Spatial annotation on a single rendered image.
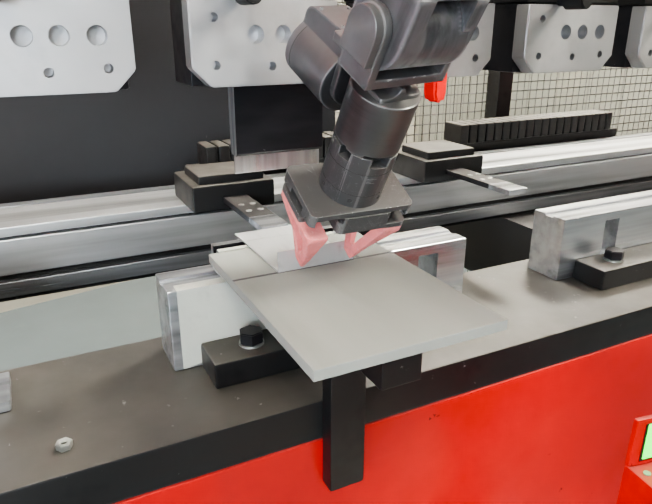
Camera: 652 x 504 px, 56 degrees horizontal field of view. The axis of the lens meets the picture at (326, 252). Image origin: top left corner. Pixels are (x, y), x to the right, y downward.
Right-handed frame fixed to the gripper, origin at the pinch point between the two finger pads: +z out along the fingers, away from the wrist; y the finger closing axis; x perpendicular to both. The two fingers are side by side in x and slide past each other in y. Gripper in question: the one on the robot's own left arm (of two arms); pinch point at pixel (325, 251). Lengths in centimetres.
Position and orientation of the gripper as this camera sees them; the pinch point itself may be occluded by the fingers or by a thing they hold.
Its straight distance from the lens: 61.0
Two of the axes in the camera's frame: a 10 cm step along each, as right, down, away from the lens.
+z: -2.4, 6.5, 7.2
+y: -8.9, 1.5, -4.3
